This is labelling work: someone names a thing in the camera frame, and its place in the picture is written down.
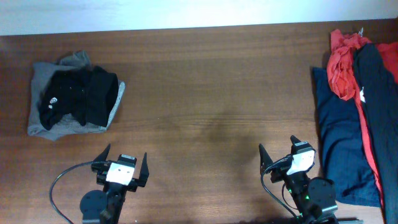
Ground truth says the blue garment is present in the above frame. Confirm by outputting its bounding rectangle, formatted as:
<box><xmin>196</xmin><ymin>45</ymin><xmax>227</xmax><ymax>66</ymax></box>
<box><xmin>312</xmin><ymin>67</ymin><xmax>381</xmax><ymax>207</ymax></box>

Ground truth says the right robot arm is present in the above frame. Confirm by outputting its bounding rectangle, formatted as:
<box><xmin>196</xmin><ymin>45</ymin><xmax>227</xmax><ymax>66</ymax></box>
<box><xmin>259</xmin><ymin>135</ymin><xmax>338</xmax><ymax>224</ymax></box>

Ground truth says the grey folded garment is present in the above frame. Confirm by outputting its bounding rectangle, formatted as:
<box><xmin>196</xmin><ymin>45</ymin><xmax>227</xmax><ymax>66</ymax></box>
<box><xmin>27</xmin><ymin>51</ymin><xmax>126</xmax><ymax>141</ymax></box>

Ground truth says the red garment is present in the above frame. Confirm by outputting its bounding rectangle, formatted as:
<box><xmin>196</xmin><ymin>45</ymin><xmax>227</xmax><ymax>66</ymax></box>
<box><xmin>325</xmin><ymin>30</ymin><xmax>397</xmax><ymax>208</ymax></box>

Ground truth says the dark green Nike t-shirt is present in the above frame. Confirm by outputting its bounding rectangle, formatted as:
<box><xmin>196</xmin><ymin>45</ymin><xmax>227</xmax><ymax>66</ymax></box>
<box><xmin>354</xmin><ymin>44</ymin><xmax>397</xmax><ymax>224</ymax></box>

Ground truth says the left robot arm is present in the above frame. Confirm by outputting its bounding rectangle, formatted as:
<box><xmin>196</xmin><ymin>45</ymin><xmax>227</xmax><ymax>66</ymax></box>
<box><xmin>80</xmin><ymin>145</ymin><xmax>149</xmax><ymax>224</ymax></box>

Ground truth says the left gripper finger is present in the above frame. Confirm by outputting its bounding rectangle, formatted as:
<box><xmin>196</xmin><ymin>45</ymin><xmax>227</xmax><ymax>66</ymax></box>
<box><xmin>137</xmin><ymin>153</ymin><xmax>149</xmax><ymax>187</ymax></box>
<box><xmin>93</xmin><ymin>144</ymin><xmax>111</xmax><ymax>162</ymax></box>

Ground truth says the black folded garment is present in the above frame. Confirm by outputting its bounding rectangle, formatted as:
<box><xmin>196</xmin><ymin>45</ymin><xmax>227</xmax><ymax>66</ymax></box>
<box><xmin>39</xmin><ymin>66</ymin><xmax>119</xmax><ymax>131</ymax></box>

